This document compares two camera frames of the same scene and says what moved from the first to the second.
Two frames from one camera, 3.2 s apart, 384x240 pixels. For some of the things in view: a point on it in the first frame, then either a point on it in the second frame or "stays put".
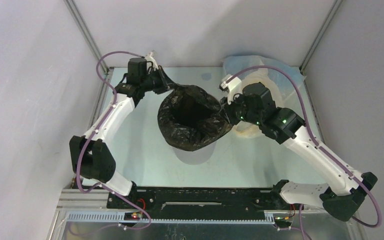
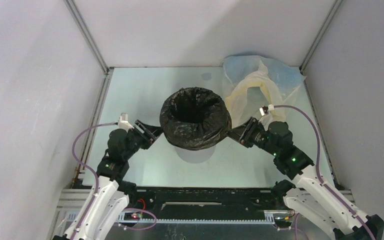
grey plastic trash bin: (196, 157) stays put
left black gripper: (165, 81) to (149, 135)
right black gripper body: (228, 110) to (248, 131)
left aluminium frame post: (72, 5) stays put
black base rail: (206, 200) stays put
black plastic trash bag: (190, 117) stays put
